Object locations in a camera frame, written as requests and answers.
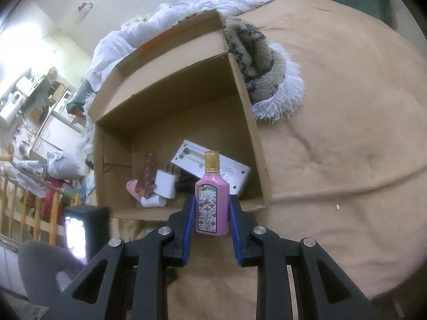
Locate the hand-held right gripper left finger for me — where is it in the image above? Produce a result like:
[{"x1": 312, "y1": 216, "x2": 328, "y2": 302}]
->
[{"x1": 40, "y1": 195, "x2": 197, "y2": 320}]

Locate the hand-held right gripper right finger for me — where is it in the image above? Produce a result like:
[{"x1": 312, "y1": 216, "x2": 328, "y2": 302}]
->
[{"x1": 228, "y1": 194, "x2": 382, "y2": 320}]

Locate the pink floral perfume bottle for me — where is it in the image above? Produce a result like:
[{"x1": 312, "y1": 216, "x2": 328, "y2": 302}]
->
[{"x1": 194, "y1": 151, "x2": 231, "y2": 237}]

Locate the brown translucent hair clip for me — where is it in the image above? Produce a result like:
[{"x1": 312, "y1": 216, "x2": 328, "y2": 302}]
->
[{"x1": 139, "y1": 145, "x2": 159, "y2": 195}]

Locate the white box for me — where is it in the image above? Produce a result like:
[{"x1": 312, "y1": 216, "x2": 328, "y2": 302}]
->
[{"x1": 171, "y1": 139, "x2": 251, "y2": 194}]

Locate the cardboard box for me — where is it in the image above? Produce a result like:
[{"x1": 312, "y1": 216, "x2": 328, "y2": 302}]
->
[{"x1": 87, "y1": 9, "x2": 272, "y2": 222}]

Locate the small white cylinder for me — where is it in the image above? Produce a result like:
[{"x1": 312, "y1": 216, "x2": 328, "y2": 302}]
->
[{"x1": 140, "y1": 193, "x2": 166, "y2": 208}]

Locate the white charger plug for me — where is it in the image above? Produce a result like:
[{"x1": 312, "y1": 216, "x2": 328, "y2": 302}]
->
[{"x1": 156, "y1": 169, "x2": 181, "y2": 199}]

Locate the red bag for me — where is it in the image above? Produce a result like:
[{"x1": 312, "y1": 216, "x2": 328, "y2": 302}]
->
[{"x1": 42, "y1": 187, "x2": 62, "y2": 221}]

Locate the grey plastic bag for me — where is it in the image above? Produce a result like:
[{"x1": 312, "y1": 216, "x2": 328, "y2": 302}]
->
[{"x1": 47, "y1": 150, "x2": 85, "y2": 179}]

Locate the wooden railing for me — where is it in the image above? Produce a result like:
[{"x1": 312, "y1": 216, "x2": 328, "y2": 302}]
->
[{"x1": 0, "y1": 155, "x2": 82, "y2": 250}]

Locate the white cabinet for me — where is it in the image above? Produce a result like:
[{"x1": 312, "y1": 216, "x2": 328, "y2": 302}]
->
[{"x1": 30, "y1": 113, "x2": 87, "y2": 161}]

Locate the dark teal cloth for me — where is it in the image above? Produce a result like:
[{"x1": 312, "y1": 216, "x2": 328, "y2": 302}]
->
[{"x1": 67, "y1": 80, "x2": 94, "y2": 117}]

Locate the fuzzy patterned fringed blanket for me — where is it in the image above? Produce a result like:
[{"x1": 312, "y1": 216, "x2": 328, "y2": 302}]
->
[{"x1": 78, "y1": 15, "x2": 306, "y2": 170}]

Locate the white blanket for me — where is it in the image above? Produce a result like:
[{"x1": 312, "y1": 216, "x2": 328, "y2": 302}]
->
[{"x1": 85, "y1": 0, "x2": 279, "y2": 90}]

